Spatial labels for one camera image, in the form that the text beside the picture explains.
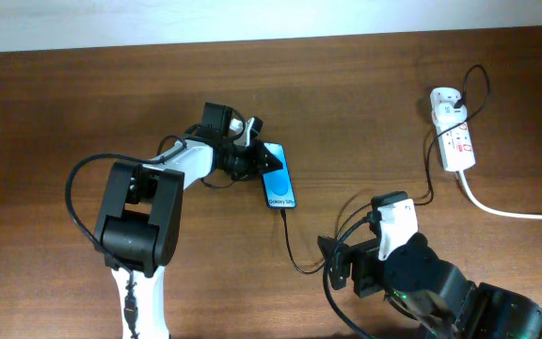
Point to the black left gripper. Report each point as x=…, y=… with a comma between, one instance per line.
x=258, y=165

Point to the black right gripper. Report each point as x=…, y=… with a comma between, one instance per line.
x=352, y=255

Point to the blue Galaxy smartphone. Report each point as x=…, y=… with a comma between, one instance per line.
x=277, y=184

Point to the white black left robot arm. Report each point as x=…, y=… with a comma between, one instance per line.
x=138, y=226

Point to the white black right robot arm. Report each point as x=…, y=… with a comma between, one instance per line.
x=435, y=292

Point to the white charger plug adapter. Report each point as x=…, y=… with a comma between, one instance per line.
x=445, y=114

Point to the white power strip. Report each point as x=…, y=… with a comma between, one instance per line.
x=454, y=142

